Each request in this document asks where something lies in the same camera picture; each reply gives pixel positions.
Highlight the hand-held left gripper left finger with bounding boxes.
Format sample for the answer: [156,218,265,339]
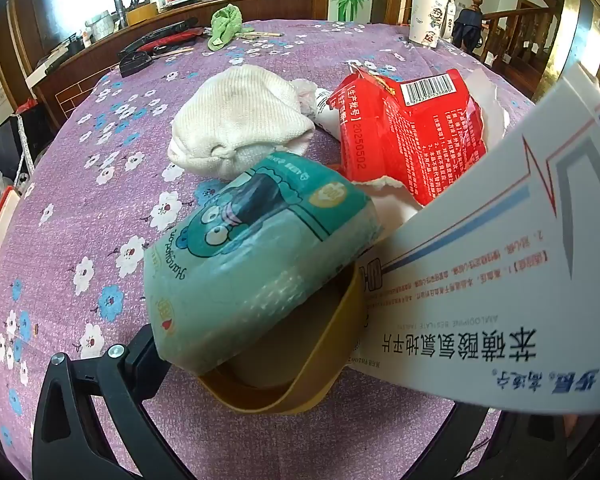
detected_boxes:
[31,324,196,480]

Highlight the red snack packet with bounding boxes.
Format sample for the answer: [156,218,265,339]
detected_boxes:
[330,66,511,208]

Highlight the small white coffee cup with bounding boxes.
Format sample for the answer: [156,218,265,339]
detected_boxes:
[447,0,462,40]

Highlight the purple floral tablecloth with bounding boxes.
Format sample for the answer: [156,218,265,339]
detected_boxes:
[0,20,600,480]

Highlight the red framed white board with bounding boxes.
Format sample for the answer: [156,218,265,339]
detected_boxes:
[0,186,20,252]

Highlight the white knit cloth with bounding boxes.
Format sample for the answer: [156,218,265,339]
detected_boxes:
[168,64,316,181]

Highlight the yellow plastic bowl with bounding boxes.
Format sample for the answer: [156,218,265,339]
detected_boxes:
[197,262,368,416]

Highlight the wooden stair railing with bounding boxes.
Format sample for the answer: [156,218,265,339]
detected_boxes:
[472,0,567,82]

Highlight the yellow box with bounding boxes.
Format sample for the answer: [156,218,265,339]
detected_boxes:
[129,2,159,24]

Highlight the black red hand tool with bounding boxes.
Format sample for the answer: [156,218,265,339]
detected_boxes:
[117,19,204,57]

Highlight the clear plastic wrapper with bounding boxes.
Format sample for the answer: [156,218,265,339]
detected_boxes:
[290,79,348,138]

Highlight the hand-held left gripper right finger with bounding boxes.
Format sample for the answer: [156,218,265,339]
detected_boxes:
[420,409,567,480]

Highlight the wooden counter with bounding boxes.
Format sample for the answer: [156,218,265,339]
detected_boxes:
[0,0,316,126]

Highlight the white woven strap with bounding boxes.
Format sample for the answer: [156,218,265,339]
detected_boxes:
[9,114,37,177]

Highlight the white striped medicine box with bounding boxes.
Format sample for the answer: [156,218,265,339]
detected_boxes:
[354,60,600,416]

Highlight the small black case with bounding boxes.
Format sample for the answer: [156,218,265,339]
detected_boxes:
[119,52,154,78]

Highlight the teal cartoon print packet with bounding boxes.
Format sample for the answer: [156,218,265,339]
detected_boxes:
[144,152,385,375]

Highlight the cartoon print paper cup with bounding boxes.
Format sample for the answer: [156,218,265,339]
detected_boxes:
[408,0,455,48]

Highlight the green crumpled bag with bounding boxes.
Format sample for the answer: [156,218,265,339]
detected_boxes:
[208,4,243,52]

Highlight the dark jacket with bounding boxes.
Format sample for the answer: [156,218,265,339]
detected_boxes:
[452,7,484,52]

